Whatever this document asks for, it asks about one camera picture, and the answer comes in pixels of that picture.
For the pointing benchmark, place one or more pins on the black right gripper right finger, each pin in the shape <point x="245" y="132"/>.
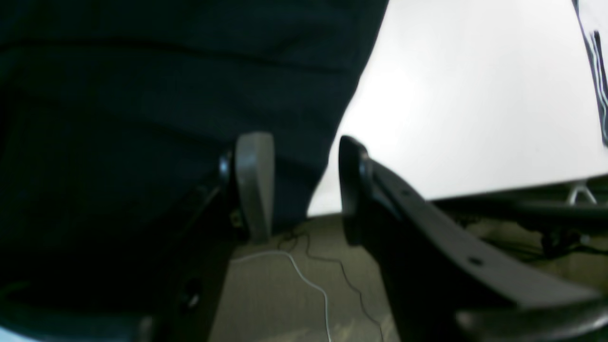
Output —
<point x="445" y="285"/>

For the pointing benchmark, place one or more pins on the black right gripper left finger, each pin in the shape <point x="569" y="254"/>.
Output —
<point x="251" y="190"/>

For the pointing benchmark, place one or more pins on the black T-shirt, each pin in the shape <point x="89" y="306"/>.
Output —
<point x="114" y="115"/>

